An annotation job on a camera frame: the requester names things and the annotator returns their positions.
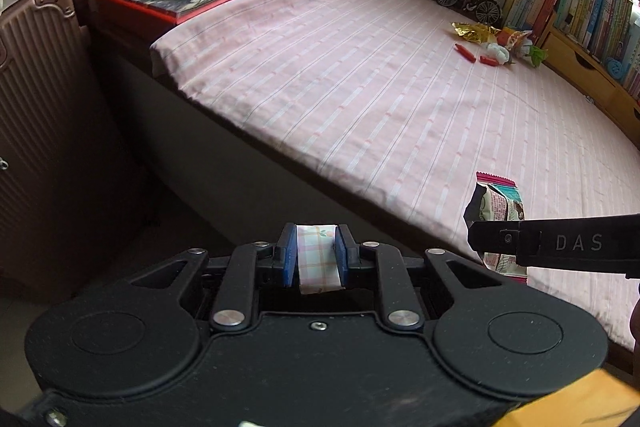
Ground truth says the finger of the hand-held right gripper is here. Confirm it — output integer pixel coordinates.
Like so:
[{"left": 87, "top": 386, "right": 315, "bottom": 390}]
[{"left": 466, "top": 218, "right": 544, "bottom": 268}]

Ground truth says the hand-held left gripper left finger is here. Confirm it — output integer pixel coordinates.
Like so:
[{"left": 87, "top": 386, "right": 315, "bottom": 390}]
[{"left": 127, "top": 223, "right": 301, "bottom": 334}]

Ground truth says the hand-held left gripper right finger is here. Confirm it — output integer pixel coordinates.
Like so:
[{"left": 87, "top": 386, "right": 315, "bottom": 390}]
[{"left": 335, "top": 224, "right": 507, "bottom": 333}]

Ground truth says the pink plaid wrapper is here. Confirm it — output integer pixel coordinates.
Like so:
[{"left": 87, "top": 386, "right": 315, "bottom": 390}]
[{"left": 296, "top": 223, "right": 347, "bottom": 296}]

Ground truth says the pink snack wrapper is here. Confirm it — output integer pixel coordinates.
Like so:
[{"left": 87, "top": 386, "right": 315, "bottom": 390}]
[{"left": 464, "top": 172, "right": 529, "bottom": 279}]

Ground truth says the orange snack wrapper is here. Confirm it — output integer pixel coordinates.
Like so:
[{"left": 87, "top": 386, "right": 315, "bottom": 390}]
[{"left": 495, "top": 27, "right": 534, "bottom": 50}]

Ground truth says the small foil wrapper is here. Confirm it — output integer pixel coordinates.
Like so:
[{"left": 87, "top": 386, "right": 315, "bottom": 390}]
[{"left": 451, "top": 21, "right": 501, "bottom": 44}]

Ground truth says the long row of paperback books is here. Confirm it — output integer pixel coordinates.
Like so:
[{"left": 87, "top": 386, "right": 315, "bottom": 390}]
[{"left": 551, "top": 0, "right": 640, "bottom": 101}]

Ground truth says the person's yellow clothing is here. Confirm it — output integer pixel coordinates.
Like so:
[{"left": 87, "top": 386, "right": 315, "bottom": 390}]
[{"left": 499, "top": 366, "right": 640, "bottom": 427}]

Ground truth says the pink striped bedsheet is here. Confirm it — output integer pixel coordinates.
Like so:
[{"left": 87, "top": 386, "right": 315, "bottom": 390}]
[{"left": 149, "top": 0, "right": 640, "bottom": 351}]

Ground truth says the wooden drawer organizer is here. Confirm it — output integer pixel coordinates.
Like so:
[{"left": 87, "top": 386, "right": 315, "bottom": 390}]
[{"left": 541, "top": 13, "right": 640, "bottom": 134}]

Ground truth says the green snack wrapper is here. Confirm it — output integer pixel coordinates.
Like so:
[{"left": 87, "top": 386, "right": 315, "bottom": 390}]
[{"left": 517, "top": 44, "right": 549, "bottom": 68}]

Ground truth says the rose gold suitcase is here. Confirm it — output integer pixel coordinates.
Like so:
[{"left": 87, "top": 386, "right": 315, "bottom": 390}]
[{"left": 0, "top": 0, "right": 153, "bottom": 290}]

